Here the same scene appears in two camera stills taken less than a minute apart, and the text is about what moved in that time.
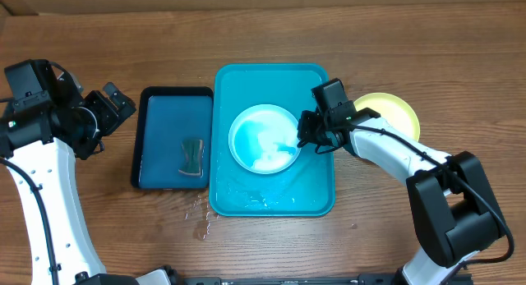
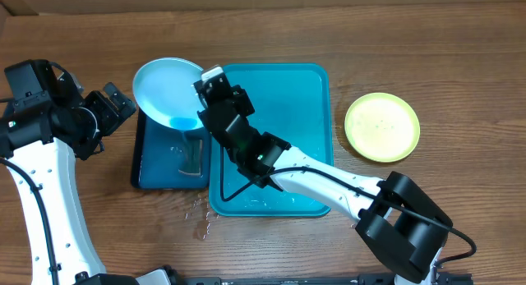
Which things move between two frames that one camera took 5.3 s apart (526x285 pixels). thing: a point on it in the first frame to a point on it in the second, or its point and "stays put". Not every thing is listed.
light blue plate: [264, 139] to [163, 88]
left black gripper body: [103, 114] stays put
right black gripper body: [308, 128] to [219, 98]
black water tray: [173, 138] stays put
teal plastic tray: [306, 188] stays put
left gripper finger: [123, 104] stays put
